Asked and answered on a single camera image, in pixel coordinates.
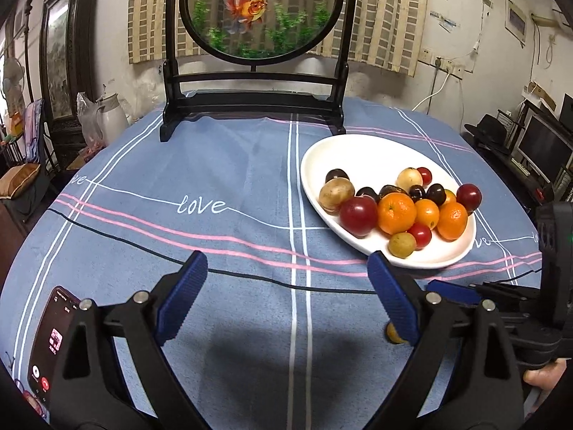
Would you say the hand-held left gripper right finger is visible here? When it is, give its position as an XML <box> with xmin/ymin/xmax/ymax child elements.
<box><xmin>367</xmin><ymin>250</ymin><xmax>525</xmax><ymax>430</ymax></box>

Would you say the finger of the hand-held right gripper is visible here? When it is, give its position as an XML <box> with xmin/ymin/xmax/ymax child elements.
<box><xmin>425</xmin><ymin>279</ymin><xmax>540</xmax><ymax>306</ymax></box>

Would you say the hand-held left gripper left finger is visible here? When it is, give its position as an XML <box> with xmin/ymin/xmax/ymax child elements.
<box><xmin>47</xmin><ymin>250</ymin><xmax>209</xmax><ymax>430</ymax></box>

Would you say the small yellow plum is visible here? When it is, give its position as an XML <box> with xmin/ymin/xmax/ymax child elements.
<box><xmin>387</xmin><ymin>231</ymin><xmax>417</xmax><ymax>259</ymax></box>
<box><xmin>386</xmin><ymin>322</ymin><xmax>409</xmax><ymax>345</ymax></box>

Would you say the small orange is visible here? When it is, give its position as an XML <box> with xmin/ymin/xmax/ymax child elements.
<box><xmin>414</xmin><ymin>198</ymin><xmax>440</xmax><ymax>230</ymax></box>

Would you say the large orange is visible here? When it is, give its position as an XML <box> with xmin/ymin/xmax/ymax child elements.
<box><xmin>377</xmin><ymin>192</ymin><xmax>418</xmax><ymax>235</ymax></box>

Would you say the red plum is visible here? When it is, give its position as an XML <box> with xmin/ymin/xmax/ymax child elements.
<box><xmin>456</xmin><ymin>183</ymin><xmax>483</xmax><ymax>213</ymax></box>
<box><xmin>339</xmin><ymin>195</ymin><xmax>379</xmax><ymax>239</ymax></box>

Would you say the brown kiwi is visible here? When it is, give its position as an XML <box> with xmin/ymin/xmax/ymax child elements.
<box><xmin>318</xmin><ymin>177</ymin><xmax>356</xmax><ymax>215</ymax></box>

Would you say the white oval plate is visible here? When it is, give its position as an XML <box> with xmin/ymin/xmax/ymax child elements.
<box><xmin>300</xmin><ymin>134</ymin><xmax>477</xmax><ymax>270</ymax></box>

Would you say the person's right hand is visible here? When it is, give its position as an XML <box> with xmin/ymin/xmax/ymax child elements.
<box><xmin>524</xmin><ymin>358</ymin><xmax>572</xmax><ymax>395</ymax></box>

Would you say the pale yellow plum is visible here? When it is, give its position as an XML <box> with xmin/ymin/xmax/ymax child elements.
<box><xmin>396</xmin><ymin>167</ymin><xmax>424</xmax><ymax>192</ymax></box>

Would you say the computer monitor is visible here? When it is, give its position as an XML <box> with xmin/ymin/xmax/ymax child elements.
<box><xmin>517</xmin><ymin>114</ymin><xmax>573</xmax><ymax>180</ymax></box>

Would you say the smartphone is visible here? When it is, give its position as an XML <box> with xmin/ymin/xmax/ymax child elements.
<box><xmin>27</xmin><ymin>284</ymin><xmax>83</xmax><ymax>417</ymax></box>

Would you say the blue plaid tablecloth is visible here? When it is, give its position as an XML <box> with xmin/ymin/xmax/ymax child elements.
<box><xmin>0</xmin><ymin>94</ymin><xmax>573</xmax><ymax>430</ymax></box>

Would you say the black hat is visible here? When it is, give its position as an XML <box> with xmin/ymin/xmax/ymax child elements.
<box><xmin>463</xmin><ymin>114</ymin><xmax>509</xmax><ymax>146</ymax></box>

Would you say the white kettle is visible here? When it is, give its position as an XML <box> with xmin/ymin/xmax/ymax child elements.
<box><xmin>96</xmin><ymin>93</ymin><xmax>130</xmax><ymax>146</ymax></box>

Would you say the brown cushion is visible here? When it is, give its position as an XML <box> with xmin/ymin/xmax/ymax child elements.
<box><xmin>0</xmin><ymin>163</ymin><xmax>42</xmax><ymax>199</ymax></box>

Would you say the clear plastic bag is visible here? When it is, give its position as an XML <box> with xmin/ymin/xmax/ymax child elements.
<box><xmin>76</xmin><ymin>92</ymin><xmax>108</xmax><ymax>151</ymax></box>

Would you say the purple cloth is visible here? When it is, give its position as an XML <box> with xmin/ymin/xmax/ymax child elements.
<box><xmin>24</xmin><ymin>99</ymin><xmax>48</xmax><ymax>162</ymax></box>

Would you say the dark wooden cabinet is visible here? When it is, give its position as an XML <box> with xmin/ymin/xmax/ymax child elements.
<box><xmin>38</xmin><ymin>0</ymin><xmax>106</xmax><ymax>166</ymax></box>

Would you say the white standing fan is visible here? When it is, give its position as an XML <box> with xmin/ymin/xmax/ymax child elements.
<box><xmin>0</xmin><ymin>56</ymin><xmax>25</xmax><ymax>99</ymax></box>

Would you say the checked window curtain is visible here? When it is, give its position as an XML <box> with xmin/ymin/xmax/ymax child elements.
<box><xmin>127</xmin><ymin>0</ymin><xmax>495</xmax><ymax>77</ymax></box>

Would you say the round goldfish screen black stand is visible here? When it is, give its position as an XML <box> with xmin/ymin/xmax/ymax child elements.
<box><xmin>159</xmin><ymin>0</ymin><xmax>361</xmax><ymax>143</ymax></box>

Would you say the white power cable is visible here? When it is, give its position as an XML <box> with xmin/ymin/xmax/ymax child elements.
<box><xmin>412</xmin><ymin>69</ymin><xmax>453</xmax><ymax>113</ymax></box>

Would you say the white wall outlet strip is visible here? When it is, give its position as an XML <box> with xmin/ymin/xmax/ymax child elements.
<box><xmin>418</xmin><ymin>49</ymin><xmax>466</xmax><ymax>77</ymax></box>

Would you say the framed wall notice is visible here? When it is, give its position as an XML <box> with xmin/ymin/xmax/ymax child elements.
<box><xmin>505</xmin><ymin>0</ymin><xmax>528</xmax><ymax>46</ymax></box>

